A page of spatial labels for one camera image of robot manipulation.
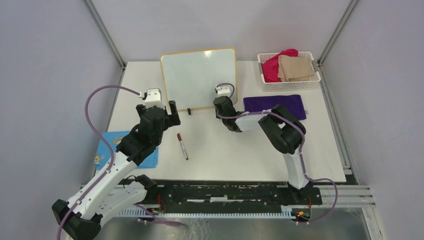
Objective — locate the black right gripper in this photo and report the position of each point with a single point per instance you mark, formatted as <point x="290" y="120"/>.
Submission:
<point x="218" y="115"/>

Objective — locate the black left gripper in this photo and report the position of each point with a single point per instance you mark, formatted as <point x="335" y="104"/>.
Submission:
<point x="172" y="119"/>

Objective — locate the red capped whiteboard marker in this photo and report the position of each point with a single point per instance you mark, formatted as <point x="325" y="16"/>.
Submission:
<point x="182" y="146"/>

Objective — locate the yellow framed whiteboard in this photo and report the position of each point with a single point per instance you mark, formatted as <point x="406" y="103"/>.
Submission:
<point x="190" y="77"/>

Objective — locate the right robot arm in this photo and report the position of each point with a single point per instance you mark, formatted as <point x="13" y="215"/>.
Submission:
<point x="283" y="130"/>

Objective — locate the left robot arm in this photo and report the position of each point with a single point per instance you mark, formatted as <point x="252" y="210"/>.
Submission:
<point x="83" y="215"/>

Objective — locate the red cloth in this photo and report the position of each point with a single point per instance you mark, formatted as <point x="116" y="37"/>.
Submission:
<point x="270" y="68"/>

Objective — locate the purple cloth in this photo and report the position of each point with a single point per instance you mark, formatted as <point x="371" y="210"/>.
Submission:
<point x="293" y="103"/>

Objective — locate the beige cloth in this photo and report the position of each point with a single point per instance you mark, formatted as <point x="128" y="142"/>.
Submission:
<point x="294" y="68"/>

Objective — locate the blue patterned cloth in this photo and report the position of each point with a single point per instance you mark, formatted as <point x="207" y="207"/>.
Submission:
<point x="113" y="138"/>

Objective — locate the white perforated basket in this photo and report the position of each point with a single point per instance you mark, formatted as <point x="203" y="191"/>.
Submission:
<point x="314" y="80"/>

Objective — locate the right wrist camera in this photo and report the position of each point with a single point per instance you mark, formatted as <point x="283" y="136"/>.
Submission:
<point x="223" y="91"/>

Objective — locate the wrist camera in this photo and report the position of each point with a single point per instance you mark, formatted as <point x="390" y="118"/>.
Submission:
<point x="152" y="98"/>
<point x="223" y="91"/>

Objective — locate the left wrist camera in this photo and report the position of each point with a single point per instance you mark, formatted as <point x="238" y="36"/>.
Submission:
<point x="152" y="98"/>

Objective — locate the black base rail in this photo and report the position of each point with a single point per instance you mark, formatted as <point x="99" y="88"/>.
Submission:
<point x="228" y="197"/>

